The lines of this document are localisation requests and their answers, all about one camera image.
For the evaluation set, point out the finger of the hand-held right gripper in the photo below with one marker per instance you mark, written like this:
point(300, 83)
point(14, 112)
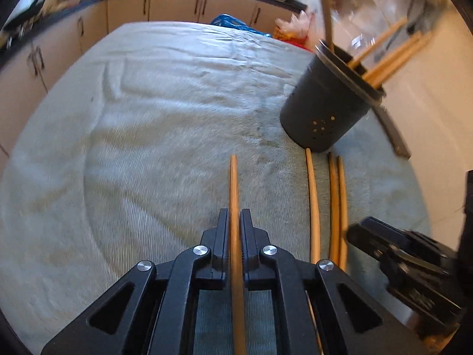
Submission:
point(410, 242)
point(406, 277)

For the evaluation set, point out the grey-green table cloth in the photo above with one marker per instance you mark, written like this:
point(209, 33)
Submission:
point(147, 137)

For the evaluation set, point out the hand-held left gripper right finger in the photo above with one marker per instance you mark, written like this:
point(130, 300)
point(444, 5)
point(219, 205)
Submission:
point(245, 236)

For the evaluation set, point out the beige kitchen base cabinets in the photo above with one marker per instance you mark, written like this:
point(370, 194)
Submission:
point(173, 7)

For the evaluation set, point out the orange plastic bag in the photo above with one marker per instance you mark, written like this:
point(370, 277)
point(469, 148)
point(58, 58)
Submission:
point(295, 27)

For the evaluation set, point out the dark grey utensil holder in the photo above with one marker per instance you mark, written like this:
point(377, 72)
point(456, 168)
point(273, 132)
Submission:
point(321, 107)

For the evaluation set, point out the blue plastic bag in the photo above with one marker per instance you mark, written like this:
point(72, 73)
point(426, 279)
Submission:
point(231, 22)

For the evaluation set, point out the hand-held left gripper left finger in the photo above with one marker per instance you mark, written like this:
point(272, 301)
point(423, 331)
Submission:
point(223, 236)

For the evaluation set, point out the row of wooden chopsticks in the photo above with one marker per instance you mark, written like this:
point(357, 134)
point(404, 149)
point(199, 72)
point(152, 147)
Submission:
point(314, 210)

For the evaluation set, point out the bamboo chopstick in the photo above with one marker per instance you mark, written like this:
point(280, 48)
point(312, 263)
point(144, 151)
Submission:
point(404, 57)
point(234, 185)
point(380, 39)
point(397, 50)

